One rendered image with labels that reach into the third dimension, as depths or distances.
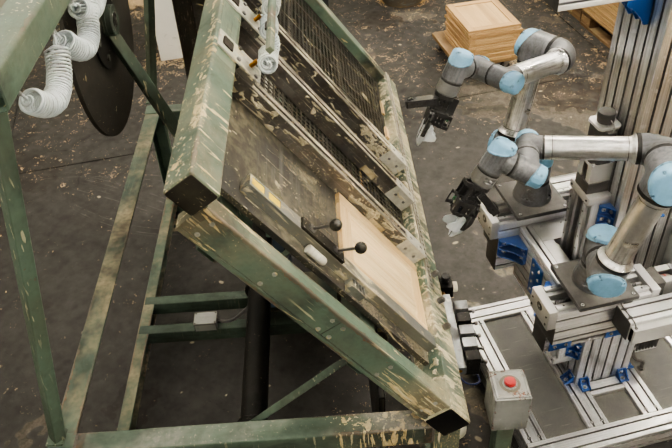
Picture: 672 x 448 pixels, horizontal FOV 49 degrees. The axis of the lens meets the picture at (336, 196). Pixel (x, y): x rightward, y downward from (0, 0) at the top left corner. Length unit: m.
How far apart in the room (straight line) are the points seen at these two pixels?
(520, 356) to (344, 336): 1.53
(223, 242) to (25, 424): 2.19
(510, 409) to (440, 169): 2.61
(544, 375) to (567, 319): 0.79
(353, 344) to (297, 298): 0.26
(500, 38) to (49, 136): 3.45
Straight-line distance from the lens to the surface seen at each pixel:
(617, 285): 2.47
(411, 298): 2.69
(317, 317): 2.07
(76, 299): 4.34
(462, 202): 2.23
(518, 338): 3.59
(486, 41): 5.78
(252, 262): 1.92
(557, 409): 3.38
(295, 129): 2.47
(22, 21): 1.91
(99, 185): 5.11
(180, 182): 1.76
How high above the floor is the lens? 2.92
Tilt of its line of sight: 39 degrees down
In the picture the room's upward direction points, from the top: 4 degrees counter-clockwise
